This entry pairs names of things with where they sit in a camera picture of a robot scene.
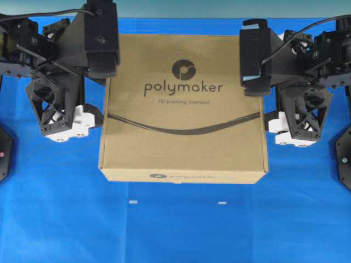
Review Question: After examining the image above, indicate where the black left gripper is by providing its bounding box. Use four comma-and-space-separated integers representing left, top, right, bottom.
26, 52, 117, 142

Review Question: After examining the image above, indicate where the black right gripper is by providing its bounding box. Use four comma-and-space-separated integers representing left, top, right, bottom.
244, 79, 333, 147

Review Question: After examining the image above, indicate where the brown polymaker cardboard box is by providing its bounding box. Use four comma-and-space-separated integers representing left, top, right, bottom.
99, 34, 268, 184

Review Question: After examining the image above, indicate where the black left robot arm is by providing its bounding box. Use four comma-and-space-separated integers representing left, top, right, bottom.
1, 18, 104, 142

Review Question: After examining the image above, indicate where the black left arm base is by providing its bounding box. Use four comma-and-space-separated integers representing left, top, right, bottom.
0, 125, 13, 182

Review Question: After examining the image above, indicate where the blue table cloth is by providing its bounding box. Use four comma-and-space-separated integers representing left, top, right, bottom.
0, 16, 351, 263

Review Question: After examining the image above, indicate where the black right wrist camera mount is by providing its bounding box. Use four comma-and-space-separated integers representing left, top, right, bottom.
239, 19, 297, 83

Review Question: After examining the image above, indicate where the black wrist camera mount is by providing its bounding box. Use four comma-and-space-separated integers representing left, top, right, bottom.
239, 19, 297, 83
43, 1, 119, 70

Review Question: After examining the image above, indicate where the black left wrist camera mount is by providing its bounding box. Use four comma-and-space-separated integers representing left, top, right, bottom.
43, 1, 119, 70

